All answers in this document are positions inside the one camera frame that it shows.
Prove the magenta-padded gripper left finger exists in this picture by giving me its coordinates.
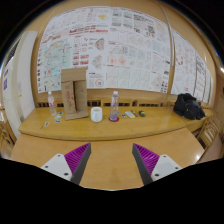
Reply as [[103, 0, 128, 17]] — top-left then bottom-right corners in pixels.
[[40, 142, 92, 186]]

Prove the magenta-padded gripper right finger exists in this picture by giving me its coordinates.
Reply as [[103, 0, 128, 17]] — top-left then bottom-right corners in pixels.
[[131, 143, 183, 186]]

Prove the clear white-capped water bottle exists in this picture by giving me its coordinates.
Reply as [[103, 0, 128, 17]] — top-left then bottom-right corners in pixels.
[[109, 90, 120, 122]]

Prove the red-labelled clear water bottle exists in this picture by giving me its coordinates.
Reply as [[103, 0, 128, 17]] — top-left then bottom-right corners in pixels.
[[47, 90, 58, 117]]

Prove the white cup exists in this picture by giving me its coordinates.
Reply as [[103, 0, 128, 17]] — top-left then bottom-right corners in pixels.
[[90, 106, 103, 123]]

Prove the brown cardboard box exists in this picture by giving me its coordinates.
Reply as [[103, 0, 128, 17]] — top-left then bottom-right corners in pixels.
[[60, 67, 90, 121]]

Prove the wooden chair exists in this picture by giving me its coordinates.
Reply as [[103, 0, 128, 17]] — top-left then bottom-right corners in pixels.
[[0, 118, 17, 158], [196, 114, 224, 152]]

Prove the black bag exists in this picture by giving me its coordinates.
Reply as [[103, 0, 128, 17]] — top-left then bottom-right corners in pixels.
[[172, 92, 207, 121]]

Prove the wall poster with diagrams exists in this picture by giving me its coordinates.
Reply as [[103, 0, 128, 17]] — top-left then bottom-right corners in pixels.
[[170, 28, 214, 104]]

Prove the large wall poster with maps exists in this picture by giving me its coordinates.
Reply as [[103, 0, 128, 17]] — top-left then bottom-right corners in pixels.
[[36, 5, 173, 94]]

